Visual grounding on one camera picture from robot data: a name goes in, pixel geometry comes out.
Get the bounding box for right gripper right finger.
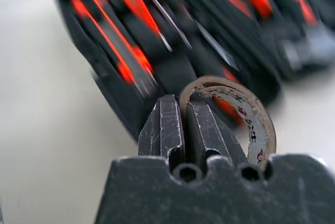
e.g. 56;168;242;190
186;102;249;167

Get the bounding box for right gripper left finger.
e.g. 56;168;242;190
137;94;184;162

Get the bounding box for short shaft orange black screwdriver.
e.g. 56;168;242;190
195;21;245;128

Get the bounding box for black tape roll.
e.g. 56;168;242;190
178;75;277;172

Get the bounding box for orange black utility knife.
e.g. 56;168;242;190
69;0;158;94

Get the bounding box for orange test pen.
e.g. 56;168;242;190
141;0;193;50

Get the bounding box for long shaft orange black screwdriver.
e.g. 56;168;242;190
108;0;175;53

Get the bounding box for black tool case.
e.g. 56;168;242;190
55;0;335;144

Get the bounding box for orange black claw hammer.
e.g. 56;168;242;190
275;0;335;79

